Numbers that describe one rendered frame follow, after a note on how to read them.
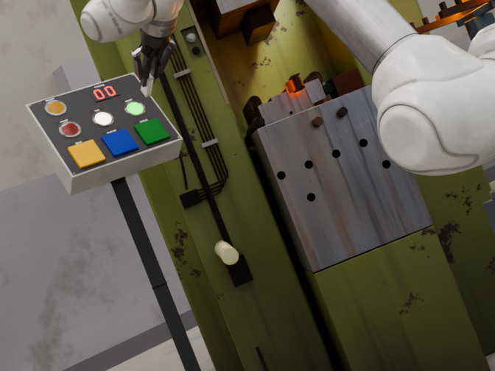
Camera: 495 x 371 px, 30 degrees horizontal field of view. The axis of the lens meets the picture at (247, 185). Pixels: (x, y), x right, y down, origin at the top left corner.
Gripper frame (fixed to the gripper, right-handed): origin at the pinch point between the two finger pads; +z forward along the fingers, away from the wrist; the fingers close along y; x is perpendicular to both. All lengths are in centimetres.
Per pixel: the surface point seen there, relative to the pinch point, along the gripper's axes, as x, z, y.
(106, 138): -3.6, 12.5, -12.9
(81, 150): -4.6, 12.5, -21.0
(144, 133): -6.1, 12.5, -2.5
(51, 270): 142, 325, 59
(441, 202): -52, 34, 81
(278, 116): -13.2, 16.2, 39.3
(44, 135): 4.6, 13.6, -27.0
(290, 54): 23, 37, 76
